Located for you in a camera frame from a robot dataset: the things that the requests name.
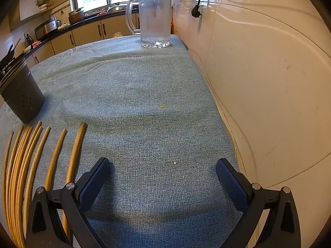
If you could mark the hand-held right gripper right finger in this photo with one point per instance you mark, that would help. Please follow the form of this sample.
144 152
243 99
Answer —
232 186

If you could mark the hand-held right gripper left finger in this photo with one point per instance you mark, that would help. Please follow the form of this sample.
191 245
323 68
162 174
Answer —
94 183

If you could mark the bunch of wooden chopsticks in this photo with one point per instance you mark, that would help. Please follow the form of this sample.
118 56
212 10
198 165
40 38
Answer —
76 148

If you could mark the dark grey utensil holder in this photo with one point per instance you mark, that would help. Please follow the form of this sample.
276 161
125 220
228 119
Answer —
22 93

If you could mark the blue-grey tablecloth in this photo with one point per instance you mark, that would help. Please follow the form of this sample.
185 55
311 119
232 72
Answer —
144 124

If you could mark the small metal pin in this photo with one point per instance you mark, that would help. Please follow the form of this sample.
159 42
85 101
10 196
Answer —
134 56

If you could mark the small white bowl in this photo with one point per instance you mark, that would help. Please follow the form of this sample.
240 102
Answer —
27 49

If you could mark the yellow plastic bag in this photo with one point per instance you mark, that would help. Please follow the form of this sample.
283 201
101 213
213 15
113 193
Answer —
117 34

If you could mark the pink cloth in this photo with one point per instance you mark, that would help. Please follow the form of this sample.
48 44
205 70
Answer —
37 42

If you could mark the beige base cabinets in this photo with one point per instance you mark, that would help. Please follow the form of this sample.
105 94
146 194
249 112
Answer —
88 31

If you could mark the black wok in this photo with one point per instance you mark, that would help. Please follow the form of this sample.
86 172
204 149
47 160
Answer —
7 55

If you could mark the black kitchen countertop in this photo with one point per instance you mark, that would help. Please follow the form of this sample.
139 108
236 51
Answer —
64 29

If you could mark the small dark kettle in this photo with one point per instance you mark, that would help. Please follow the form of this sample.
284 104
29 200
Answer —
28 40

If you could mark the white cloth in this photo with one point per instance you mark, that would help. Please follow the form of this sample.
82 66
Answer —
63 25

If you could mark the silver countertop appliance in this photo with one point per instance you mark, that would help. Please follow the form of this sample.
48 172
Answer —
47 27

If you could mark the metal cooking pot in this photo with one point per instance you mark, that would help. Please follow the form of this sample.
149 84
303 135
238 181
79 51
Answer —
76 16

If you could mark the clear glass mug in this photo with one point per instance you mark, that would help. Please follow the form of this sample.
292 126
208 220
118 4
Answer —
155 18

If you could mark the steel pan lid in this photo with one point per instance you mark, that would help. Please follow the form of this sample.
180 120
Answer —
117 6

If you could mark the open wall shelf unit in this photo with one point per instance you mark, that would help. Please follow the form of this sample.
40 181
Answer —
28 7

